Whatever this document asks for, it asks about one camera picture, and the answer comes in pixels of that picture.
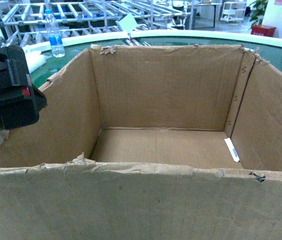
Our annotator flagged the metal roller rack shelving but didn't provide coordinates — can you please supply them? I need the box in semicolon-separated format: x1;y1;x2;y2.
0;0;197;47

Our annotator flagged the green potted plant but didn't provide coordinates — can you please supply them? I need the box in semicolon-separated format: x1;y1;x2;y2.
250;0;269;28

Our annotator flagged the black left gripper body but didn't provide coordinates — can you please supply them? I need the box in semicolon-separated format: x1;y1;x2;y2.
0;45;47;130

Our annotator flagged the red plastic crate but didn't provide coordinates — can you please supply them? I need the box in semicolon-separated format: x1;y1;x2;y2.
251;24;276;37

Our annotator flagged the clear plastic water bottle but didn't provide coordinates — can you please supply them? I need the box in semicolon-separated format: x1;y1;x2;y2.
44;9;65;58

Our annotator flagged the large cardboard box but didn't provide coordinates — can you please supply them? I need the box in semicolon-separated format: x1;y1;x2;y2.
0;44;282;240

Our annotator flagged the pale green tilted card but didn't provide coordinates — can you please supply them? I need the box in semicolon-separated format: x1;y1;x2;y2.
116;13;138;34

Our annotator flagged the white foam sheet stack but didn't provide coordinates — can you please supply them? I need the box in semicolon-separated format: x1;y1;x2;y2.
22;45;52;74

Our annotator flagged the white paper label sticker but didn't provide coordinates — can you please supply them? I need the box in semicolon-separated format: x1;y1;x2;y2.
224;138;240;163

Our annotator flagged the white wheeled cart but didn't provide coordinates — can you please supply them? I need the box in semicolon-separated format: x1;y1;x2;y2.
220;0;247;23

